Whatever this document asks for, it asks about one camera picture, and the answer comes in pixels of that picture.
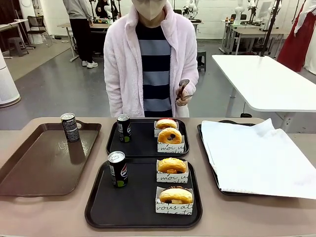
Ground person's left hand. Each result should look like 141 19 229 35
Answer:
175 91 192 108

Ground metal serving tongs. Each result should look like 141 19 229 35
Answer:
175 79 195 101

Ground black green soda can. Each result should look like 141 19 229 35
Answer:
108 151 128 188
61 113 80 143
116 114 132 143

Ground white cylindrical robot base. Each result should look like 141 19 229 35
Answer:
0 49 22 108

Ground person's right forearm pink sleeve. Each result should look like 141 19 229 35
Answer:
103 74 126 118

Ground person's left forearm pink sleeve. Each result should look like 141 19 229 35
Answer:
181 66 199 96

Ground blue striped shirt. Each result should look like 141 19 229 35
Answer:
135 21 173 118

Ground dark grey plastic stool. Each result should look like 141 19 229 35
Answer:
197 50 207 72

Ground small black square tray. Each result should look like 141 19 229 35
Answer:
106 118 190 158

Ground person in pink fleece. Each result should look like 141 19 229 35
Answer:
103 1 199 118

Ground small white lab desk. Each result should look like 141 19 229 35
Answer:
190 21 204 50

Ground white table top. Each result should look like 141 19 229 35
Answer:
211 54 316 113

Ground white paper sheet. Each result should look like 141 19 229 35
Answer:
200 118 316 199

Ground beige face mask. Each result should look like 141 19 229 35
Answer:
132 0 165 21

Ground long white lab desk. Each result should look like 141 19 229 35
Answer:
223 19 291 55

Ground black tray under paper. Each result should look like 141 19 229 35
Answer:
197 120 270 197

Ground donut in paper box front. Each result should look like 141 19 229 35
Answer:
155 187 195 214

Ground large black square tray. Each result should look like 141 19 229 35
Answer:
84 158 203 229

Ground standing person in grey top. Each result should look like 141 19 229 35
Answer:
63 0 99 69

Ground red dress on mannequin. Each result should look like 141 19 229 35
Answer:
276 0 316 73

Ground black office chair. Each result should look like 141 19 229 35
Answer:
27 15 54 47

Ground white side table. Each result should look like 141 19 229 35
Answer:
0 19 29 59

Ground black camera stand pole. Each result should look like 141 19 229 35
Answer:
260 0 282 57

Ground brown plastic tray with handles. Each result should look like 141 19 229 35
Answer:
0 120 102 198

